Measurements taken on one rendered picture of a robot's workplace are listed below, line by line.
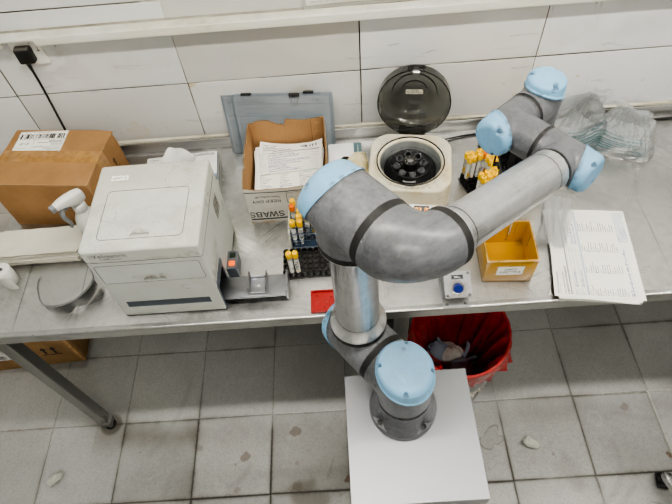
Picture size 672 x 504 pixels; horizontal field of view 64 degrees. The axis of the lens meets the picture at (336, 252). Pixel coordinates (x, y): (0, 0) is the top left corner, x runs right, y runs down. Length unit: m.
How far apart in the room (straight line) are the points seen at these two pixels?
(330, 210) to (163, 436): 1.73
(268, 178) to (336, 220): 0.92
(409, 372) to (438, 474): 0.27
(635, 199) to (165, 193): 1.33
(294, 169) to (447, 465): 0.94
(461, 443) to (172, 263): 0.77
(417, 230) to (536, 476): 1.64
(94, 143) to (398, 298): 1.01
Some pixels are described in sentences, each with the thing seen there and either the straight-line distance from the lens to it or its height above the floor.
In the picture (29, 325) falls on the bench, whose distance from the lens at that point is 1.69.
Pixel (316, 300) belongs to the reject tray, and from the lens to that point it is 1.45.
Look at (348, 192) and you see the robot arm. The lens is 0.76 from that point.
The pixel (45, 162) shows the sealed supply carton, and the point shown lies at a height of 1.06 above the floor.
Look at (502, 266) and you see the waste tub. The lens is 1.45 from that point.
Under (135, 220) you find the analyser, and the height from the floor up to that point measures 1.17.
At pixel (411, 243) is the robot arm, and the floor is 1.55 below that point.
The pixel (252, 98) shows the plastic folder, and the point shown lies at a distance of 1.73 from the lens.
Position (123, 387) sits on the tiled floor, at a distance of 2.51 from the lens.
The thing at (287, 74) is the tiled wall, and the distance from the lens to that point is 1.69.
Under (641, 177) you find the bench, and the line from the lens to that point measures 1.89.
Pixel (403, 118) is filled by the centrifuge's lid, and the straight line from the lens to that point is 1.73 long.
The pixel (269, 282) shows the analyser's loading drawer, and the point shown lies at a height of 0.92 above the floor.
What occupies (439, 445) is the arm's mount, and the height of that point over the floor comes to 0.92.
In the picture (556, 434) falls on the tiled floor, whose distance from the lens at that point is 2.33.
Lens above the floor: 2.13
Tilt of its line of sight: 55 degrees down
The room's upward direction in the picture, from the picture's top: 6 degrees counter-clockwise
